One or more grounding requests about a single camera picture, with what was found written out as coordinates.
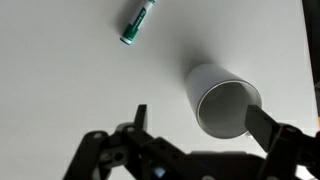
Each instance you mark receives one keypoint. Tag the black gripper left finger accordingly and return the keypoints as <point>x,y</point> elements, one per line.
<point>133,150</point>

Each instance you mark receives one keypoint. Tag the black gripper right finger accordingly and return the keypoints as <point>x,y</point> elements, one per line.
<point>263,128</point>

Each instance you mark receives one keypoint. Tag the white ceramic mug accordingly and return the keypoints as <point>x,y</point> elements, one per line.
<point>200,83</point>

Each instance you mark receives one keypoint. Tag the green whiteboard marker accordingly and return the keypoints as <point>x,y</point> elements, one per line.
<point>136,23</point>

